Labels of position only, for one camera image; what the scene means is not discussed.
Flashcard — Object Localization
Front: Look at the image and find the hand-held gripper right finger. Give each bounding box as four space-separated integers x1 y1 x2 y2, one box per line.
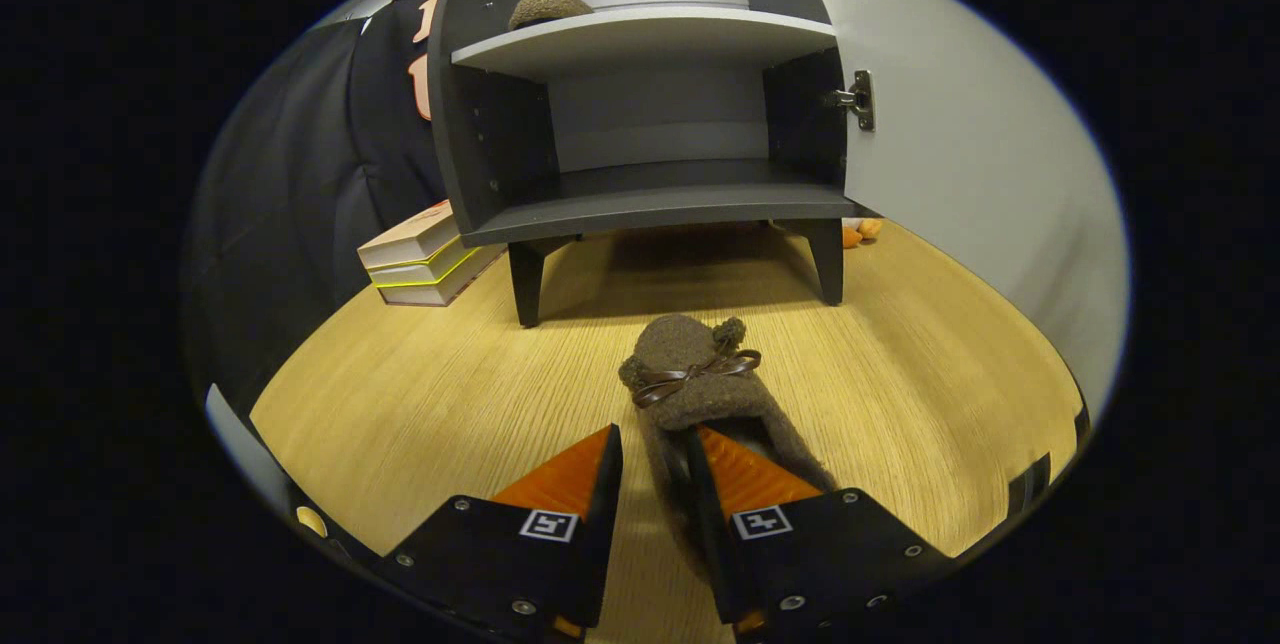
684 426 953 641

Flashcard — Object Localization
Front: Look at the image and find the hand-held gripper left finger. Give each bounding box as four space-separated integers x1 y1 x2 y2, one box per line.
378 423 624 641

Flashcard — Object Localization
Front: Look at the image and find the brown fuzzy shoe with bow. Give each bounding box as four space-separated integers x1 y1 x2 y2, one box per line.
508 0 596 32
618 314 839 585

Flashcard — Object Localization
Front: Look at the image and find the grey shoe cabinet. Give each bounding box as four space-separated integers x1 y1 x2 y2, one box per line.
427 0 861 329

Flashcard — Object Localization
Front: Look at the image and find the book with yellow edge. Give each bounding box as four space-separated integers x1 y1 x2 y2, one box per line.
365 238 483 289

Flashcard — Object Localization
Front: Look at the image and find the black backdrop cloth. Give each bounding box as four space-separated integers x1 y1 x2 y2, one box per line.
180 0 461 415

